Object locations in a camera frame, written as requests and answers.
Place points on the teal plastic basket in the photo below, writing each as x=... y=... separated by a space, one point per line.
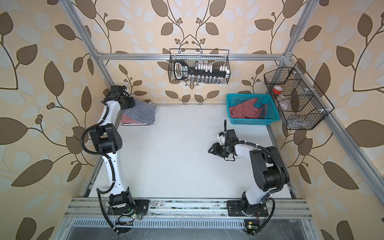
x=272 y=112

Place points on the red capped clear bottle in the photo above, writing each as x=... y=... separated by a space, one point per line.
x=283 y=100

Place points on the blue white striped tank top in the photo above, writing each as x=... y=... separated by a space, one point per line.
x=142 y=112

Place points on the black wire basket back wall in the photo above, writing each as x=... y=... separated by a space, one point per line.
x=217 y=57

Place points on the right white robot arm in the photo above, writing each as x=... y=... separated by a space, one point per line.
x=269 y=171

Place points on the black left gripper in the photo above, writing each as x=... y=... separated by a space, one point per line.
x=131 y=104

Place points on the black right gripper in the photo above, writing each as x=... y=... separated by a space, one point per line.
x=216 y=146

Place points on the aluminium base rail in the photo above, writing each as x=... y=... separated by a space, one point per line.
x=184 y=213

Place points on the maroon garment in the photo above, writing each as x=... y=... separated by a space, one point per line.
x=248 y=110

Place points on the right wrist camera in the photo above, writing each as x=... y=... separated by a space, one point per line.
x=222 y=138

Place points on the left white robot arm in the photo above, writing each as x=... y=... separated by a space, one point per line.
x=107 y=143

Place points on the red white striped folded top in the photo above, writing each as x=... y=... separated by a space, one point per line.
x=127 y=121

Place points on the black wire basket wall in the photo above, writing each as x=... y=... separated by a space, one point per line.
x=217 y=57
x=310 y=105

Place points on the black wire basket right wall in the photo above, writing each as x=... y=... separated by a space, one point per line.
x=310 y=105

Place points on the black socket tool set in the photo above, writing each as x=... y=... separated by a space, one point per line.
x=200 y=73

